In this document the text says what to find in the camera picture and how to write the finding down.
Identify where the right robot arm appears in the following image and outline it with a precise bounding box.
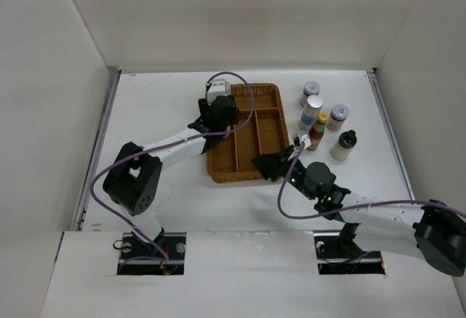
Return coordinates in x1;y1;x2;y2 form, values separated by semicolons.
251;146;465;277

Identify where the red-label spice jar right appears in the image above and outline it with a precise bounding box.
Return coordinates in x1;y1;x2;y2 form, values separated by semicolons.
326;104;350;131

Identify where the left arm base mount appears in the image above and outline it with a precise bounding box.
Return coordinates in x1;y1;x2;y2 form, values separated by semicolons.
113;231;187;276

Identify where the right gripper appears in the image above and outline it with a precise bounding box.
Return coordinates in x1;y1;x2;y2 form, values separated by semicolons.
251;144;316;200

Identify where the red-label spice jar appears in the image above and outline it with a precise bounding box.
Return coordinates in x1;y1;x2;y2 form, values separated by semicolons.
326;104;350;131
299;81;321;106

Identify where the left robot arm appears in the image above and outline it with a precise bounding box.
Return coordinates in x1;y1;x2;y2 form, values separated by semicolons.
103;95;240;259

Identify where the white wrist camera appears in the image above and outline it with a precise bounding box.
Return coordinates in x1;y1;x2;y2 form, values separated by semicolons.
205;79;231;106
292;131;311;151

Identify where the black-cap white bottle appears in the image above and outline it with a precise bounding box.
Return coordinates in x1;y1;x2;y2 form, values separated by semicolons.
331;130;358;162

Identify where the red-label spice jar back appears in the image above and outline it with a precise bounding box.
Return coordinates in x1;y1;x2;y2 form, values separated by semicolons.
299;81;321;106

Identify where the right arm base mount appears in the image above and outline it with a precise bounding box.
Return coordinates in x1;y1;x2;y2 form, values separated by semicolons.
314;224;385;275

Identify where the brown wicker divided tray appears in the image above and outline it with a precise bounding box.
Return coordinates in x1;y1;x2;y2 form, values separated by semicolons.
206;83;290;183

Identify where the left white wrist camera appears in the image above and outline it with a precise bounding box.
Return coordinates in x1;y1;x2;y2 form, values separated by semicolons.
205;79;231;106

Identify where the white-lid blue-label shaker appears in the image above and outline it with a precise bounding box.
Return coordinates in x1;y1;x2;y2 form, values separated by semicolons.
299;95;324;130

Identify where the yellow-cap hot sauce bottle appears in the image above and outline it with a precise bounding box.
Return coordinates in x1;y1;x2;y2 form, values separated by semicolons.
307;112;329;151

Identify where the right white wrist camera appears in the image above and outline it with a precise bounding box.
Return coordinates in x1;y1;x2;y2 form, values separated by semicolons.
292;131;311;151

